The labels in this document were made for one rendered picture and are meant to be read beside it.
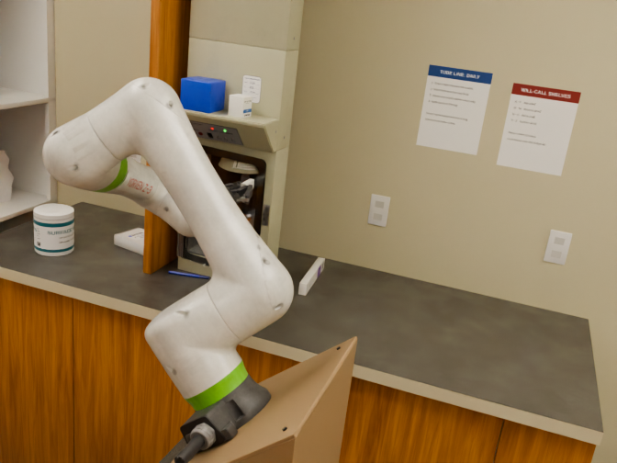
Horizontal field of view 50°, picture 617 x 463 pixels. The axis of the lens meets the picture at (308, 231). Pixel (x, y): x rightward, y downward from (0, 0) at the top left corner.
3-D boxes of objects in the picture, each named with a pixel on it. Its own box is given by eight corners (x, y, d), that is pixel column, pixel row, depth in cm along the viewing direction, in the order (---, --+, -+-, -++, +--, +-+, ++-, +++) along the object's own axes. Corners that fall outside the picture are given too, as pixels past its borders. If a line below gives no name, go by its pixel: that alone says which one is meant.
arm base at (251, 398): (214, 467, 107) (194, 436, 107) (156, 489, 115) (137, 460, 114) (283, 384, 130) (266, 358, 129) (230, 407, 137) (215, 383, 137)
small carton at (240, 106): (236, 113, 201) (238, 93, 199) (251, 116, 199) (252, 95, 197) (228, 115, 197) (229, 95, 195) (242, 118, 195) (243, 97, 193)
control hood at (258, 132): (183, 133, 212) (185, 102, 209) (276, 152, 203) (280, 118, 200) (164, 139, 202) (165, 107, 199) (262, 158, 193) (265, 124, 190)
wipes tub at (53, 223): (51, 240, 239) (50, 200, 234) (82, 248, 236) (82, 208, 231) (26, 251, 228) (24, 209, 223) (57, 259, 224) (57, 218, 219)
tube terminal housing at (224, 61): (210, 246, 251) (224, 36, 225) (290, 265, 242) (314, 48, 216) (176, 268, 228) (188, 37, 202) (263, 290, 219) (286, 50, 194)
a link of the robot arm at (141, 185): (109, 203, 140) (139, 159, 140) (67, 174, 141) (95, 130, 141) (163, 220, 176) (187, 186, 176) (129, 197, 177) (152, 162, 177)
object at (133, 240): (138, 236, 252) (138, 227, 251) (169, 248, 245) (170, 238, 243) (113, 244, 242) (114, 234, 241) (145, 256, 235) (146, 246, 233)
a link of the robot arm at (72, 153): (107, 156, 121) (75, 101, 123) (50, 193, 122) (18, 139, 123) (142, 173, 139) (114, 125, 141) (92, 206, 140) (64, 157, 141)
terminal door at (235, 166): (179, 256, 226) (185, 141, 212) (255, 280, 213) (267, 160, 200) (178, 256, 225) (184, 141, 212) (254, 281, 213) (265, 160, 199)
